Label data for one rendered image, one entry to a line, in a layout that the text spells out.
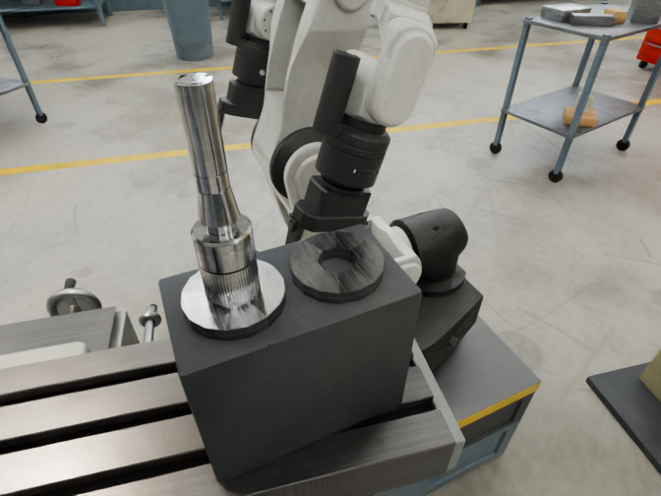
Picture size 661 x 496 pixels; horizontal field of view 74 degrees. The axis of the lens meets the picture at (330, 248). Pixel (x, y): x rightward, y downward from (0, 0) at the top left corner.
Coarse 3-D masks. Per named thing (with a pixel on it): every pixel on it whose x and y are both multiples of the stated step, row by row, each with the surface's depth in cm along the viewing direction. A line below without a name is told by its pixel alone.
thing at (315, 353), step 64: (320, 256) 42; (384, 256) 44; (192, 320) 36; (256, 320) 36; (320, 320) 38; (384, 320) 40; (192, 384) 34; (256, 384) 38; (320, 384) 42; (384, 384) 47; (256, 448) 44
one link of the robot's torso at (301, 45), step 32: (288, 0) 71; (320, 0) 62; (352, 0) 63; (288, 32) 74; (320, 32) 65; (352, 32) 67; (288, 64) 78; (320, 64) 70; (288, 96) 71; (320, 96) 73; (256, 128) 83; (288, 128) 74
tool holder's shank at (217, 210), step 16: (176, 80) 27; (192, 80) 27; (208, 80) 27; (176, 96) 27; (192, 96) 26; (208, 96) 27; (192, 112) 27; (208, 112) 27; (192, 128) 28; (208, 128) 28; (192, 144) 29; (208, 144) 29; (192, 160) 30; (208, 160) 29; (224, 160) 30; (208, 176) 30; (224, 176) 31; (208, 192) 31; (224, 192) 31; (208, 208) 31; (224, 208) 32; (208, 224) 32; (224, 224) 32
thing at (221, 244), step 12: (240, 216) 35; (192, 228) 34; (204, 228) 34; (240, 228) 34; (252, 228) 34; (192, 240) 34; (204, 240) 33; (216, 240) 33; (228, 240) 33; (240, 240) 33; (204, 252) 33; (216, 252) 33; (228, 252) 33
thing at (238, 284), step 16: (208, 256) 33; (224, 256) 33; (240, 256) 34; (256, 256) 36; (208, 272) 34; (224, 272) 34; (240, 272) 35; (256, 272) 36; (208, 288) 36; (224, 288) 35; (240, 288) 36; (256, 288) 37; (224, 304) 36; (240, 304) 36
